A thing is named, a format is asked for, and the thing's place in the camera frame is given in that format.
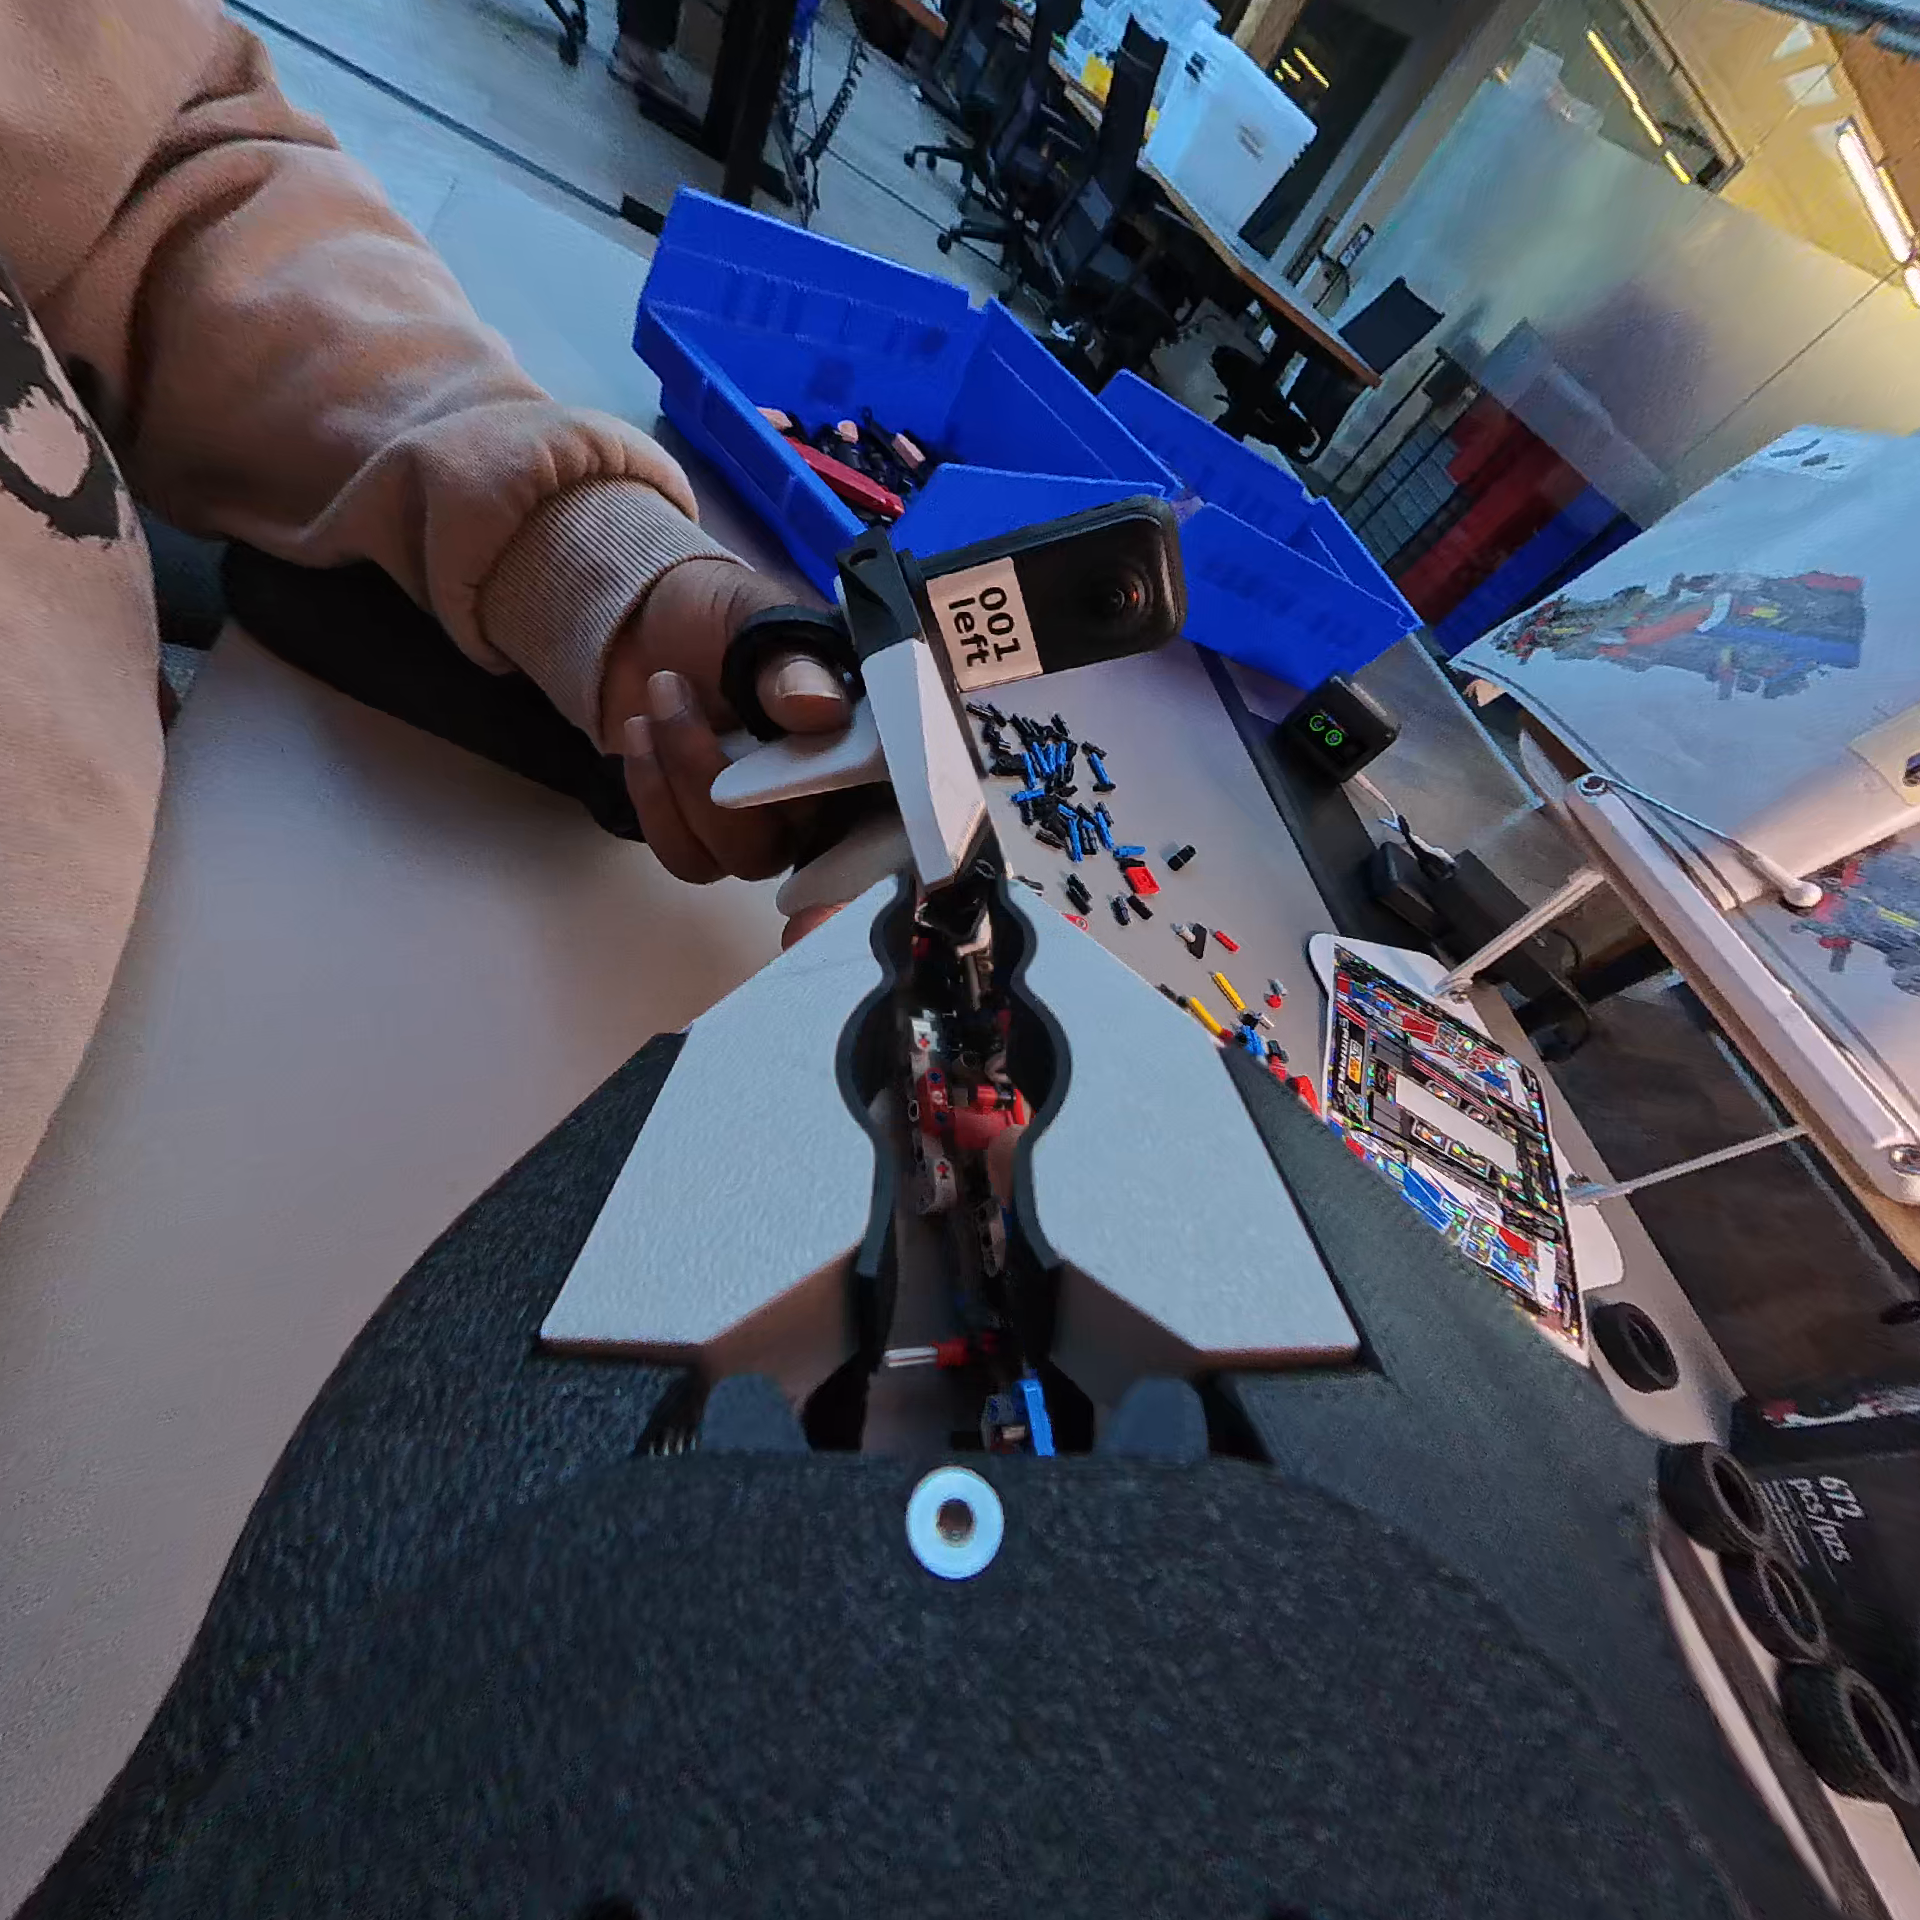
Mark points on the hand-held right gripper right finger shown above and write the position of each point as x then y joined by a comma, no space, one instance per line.
1184,1200

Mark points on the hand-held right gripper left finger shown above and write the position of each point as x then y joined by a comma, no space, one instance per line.
704,1200

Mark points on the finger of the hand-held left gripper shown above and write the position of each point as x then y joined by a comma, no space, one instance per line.
923,750

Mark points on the lego car model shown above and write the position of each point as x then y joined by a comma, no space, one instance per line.
968,1119

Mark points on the person's left forearm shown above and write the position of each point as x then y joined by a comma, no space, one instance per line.
300,344

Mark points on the pile of mixed lego pieces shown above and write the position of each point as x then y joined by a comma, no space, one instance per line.
1253,1035

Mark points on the heap of large lego parts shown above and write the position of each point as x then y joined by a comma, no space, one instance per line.
855,464

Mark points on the lego instruction booklet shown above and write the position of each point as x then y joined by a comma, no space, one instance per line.
1651,630

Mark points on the lego set box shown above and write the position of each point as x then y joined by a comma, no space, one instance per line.
1844,1500

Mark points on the person's left hand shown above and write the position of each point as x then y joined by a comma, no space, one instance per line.
660,704

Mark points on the pile of black blue pins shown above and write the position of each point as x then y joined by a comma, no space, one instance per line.
1050,781

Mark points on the blue plastic bin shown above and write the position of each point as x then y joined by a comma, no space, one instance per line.
1291,601

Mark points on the holographic sticker sheet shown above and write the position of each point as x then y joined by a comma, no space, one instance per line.
1440,1141

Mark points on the black device green display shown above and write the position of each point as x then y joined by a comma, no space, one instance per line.
1335,732

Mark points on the wooden office desk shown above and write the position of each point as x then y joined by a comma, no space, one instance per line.
1291,300

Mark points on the black office chair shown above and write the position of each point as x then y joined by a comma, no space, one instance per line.
1103,225

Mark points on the black power adapter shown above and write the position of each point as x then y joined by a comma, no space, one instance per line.
1471,914

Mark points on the black rubber tyre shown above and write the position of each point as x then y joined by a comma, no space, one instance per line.
1713,1500
1778,1605
1634,1350
1852,1732

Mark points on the black quilted chair seat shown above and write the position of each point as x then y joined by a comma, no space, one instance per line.
421,674

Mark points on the white book stand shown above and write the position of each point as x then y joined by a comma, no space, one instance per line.
1725,961

